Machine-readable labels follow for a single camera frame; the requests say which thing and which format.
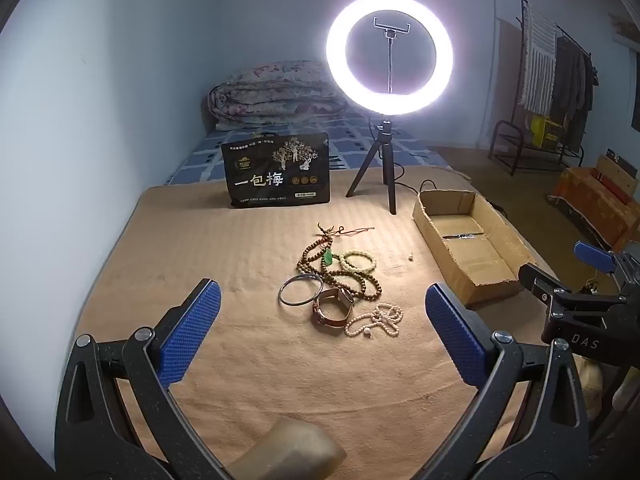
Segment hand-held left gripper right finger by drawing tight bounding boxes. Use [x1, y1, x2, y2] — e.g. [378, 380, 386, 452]
[425, 282, 591, 480]

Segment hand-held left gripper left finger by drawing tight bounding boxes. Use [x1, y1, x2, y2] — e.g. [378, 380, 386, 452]
[54, 278, 223, 480]

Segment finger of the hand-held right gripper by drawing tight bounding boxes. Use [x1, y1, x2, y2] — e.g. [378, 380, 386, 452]
[574, 241, 640, 286]
[518, 262, 626, 313]

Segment cardboard box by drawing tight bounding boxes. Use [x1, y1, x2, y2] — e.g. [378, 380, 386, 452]
[412, 189, 538, 307]

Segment pearl necklace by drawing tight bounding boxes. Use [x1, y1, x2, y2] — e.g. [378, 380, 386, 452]
[344, 302, 405, 339]

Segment silver bangle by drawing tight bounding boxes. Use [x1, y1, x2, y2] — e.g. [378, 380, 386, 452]
[278, 274, 323, 307]

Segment wooden bead necklace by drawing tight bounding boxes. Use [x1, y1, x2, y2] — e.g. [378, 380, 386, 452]
[296, 222, 383, 303]

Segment green pendant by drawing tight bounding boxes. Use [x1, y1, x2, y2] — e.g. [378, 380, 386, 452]
[324, 226, 376, 266]

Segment person's right hand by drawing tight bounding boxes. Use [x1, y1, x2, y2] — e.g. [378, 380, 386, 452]
[575, 355, 640, 422]

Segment orange cloth covered chest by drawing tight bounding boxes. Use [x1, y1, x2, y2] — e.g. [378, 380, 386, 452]
[547, 160, 640, 253]

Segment brown carton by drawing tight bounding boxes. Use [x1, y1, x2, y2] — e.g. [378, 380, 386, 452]
[592, 150, 639, 206]

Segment tan blanket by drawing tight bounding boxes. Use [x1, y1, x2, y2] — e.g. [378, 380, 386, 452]
[75, 165, 591, 480]

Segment yellow box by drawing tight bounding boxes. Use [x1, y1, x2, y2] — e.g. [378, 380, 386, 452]
[530, 115, 563, 151]

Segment dark metal clothes rack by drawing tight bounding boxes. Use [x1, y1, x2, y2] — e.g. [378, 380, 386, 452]
[489, 0, 601, 176]

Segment beige rounded object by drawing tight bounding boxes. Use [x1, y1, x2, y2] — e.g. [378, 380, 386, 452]
[239, 417, 347, 480]

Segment dark hanging clothes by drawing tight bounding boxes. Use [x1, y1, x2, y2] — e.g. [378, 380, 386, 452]
[550, 35, 599, 166]

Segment black printed snack bag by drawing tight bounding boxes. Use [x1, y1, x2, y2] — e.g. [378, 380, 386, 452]
[221, 133, 331, 208]

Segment black tripod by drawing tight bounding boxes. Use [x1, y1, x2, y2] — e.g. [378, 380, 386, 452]
[346, 119, 401, 216]

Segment striped hanging cloth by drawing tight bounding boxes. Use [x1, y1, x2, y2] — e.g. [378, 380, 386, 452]
[520, 2, 558, 116]

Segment blue checked bed sheet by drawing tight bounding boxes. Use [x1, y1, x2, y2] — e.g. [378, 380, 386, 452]
[165, 110, 451, 186]

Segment folded floral quilt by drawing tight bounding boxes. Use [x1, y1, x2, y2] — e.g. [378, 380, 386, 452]
[207, 60, 348, 131]

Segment black phone holder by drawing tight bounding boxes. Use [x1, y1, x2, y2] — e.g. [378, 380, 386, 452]
[373, 16, 412, 97]

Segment pale green bead bracelet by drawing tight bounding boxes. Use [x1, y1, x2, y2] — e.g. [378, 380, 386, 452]
[341, 250, 377, 272]

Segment brown strap wristwatch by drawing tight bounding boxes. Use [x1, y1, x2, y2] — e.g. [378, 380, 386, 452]
[312, 287, 355, 328]

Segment black power cable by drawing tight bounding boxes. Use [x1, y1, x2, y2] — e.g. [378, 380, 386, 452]
[369, 117, 508, 216]

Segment white ring light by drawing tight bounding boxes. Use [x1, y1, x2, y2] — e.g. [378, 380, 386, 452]
[326, 0, 454, 111]

